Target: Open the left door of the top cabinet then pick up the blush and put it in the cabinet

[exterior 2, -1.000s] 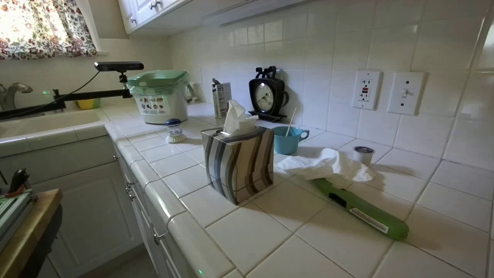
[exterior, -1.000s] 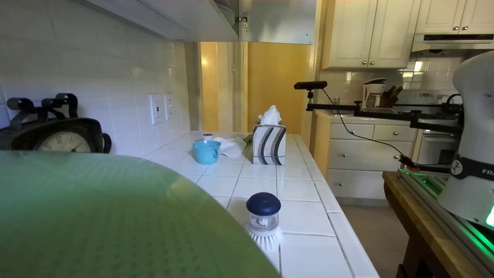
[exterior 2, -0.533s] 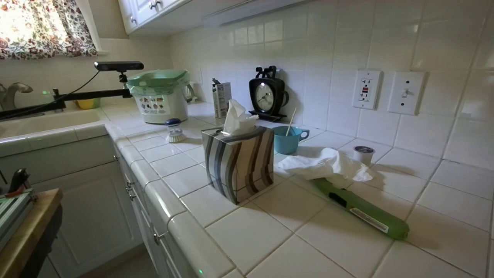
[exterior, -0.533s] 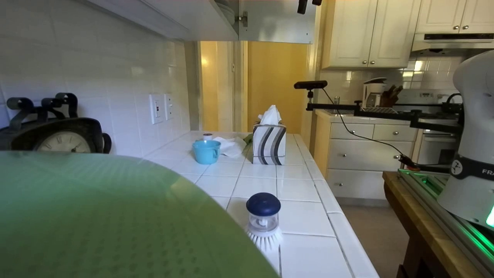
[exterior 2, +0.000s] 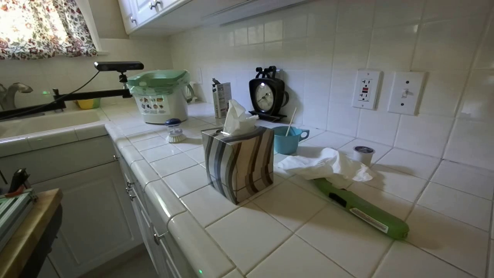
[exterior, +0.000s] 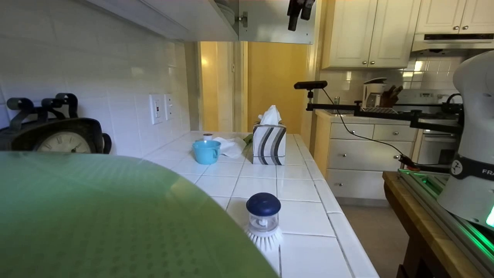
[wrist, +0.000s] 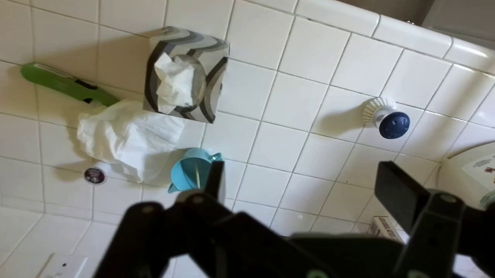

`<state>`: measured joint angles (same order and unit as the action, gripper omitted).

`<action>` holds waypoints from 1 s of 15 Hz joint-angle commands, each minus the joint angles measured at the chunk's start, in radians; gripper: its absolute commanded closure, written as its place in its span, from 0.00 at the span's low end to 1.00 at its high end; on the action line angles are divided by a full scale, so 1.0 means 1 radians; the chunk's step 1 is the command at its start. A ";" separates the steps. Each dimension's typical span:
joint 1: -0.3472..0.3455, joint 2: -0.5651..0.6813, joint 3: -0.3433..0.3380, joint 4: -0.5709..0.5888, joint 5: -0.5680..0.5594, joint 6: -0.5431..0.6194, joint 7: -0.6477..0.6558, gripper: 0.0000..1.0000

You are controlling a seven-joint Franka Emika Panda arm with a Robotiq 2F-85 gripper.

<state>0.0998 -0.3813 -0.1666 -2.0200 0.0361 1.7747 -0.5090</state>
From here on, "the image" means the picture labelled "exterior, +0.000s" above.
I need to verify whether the white top cabinet door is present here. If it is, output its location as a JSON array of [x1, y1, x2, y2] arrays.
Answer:
[[237, 0, 318, 44]]

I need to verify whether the blue capped white brush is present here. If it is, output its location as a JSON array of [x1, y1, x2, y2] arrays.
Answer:
[[242, 191, 284, 256]]

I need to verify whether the white top cabinet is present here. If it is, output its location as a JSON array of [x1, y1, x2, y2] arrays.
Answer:
[[83, 0, 243, 43]]

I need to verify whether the cream cabinet above hood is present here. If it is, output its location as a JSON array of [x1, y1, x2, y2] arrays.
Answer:
[[415, 0, 494, 35]]

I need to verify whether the cream kitchen drawer cabinet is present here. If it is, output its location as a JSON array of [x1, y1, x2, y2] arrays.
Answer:
[[325, 114, 421, 202]]

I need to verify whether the white coffee maker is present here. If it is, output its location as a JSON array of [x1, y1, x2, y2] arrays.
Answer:
[[361, 77, 387, 109]]

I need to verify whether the wooden knife block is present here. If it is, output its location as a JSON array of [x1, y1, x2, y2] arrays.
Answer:
[[382, 83, 406, 107]]

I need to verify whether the white crumpled cloth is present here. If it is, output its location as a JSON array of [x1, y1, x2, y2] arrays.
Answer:
[[211, 135, 247, 160]]

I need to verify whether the white range hood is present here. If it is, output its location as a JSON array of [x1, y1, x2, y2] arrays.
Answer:
[[410, 30, 494, 52]]

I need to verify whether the blue mug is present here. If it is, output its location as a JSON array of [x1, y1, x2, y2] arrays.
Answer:
[[191, 137, 222, 166]]

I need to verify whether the white stove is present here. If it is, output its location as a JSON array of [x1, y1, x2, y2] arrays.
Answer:
[[413, 128, 461, 166]]

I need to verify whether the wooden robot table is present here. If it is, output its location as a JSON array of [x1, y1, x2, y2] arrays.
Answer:
[[382, 169, 494, 278]]

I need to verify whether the black mantel clock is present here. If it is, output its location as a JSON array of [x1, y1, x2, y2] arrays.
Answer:
[[0, 90, 112, 154]]

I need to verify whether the cream double door wall cabinet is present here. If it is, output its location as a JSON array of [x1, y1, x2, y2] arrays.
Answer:
[[321, 0, 423, 70]]

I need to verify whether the black stereo camera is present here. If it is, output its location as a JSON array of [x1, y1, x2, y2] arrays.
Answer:
[[293, 78, 328, 90]]

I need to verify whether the thin black camera cable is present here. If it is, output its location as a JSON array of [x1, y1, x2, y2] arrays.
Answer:
[[319, 87, 415, 168]]

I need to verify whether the white wall outlet right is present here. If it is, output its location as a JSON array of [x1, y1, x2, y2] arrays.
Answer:
[[162, 92, 176, 121]]

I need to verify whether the metal mounting rail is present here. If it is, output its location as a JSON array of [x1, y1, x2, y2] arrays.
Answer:
[[398, 168, 494, 274]]

